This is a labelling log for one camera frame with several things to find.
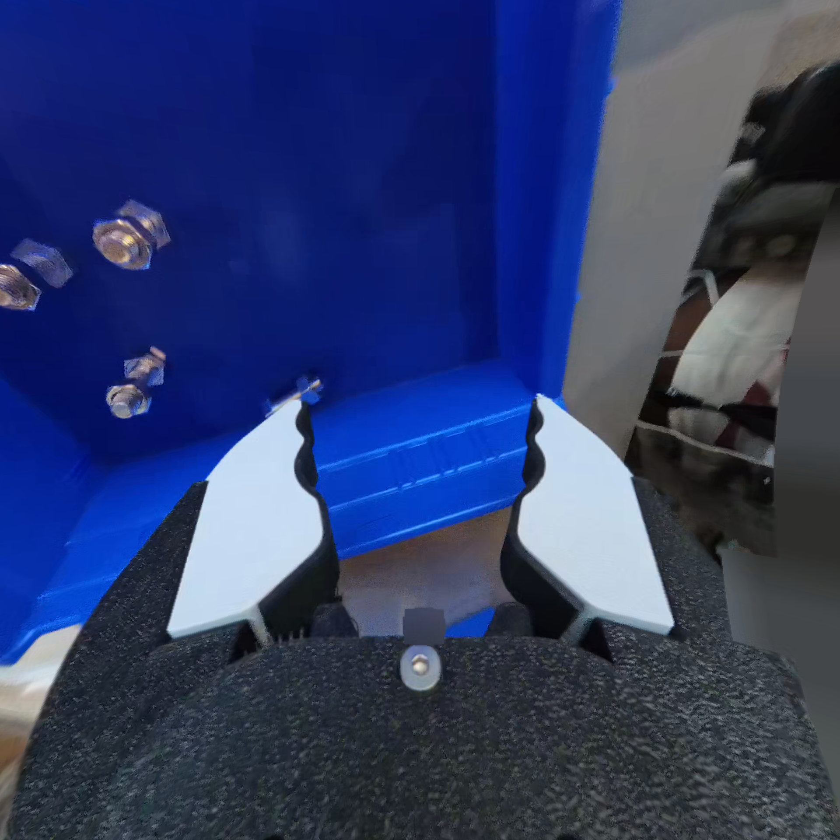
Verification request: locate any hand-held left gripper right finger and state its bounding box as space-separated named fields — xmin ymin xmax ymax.
xmin=500 ymin=392 xmax=677 ymax=647

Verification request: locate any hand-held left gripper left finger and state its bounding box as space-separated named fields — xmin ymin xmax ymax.
xmin=166 ymin=397 xmax=341 ymax=647

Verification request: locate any blue plastic bin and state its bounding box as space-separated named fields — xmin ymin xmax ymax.
xmin=0 ymin=0 xmax=624 ymax=665

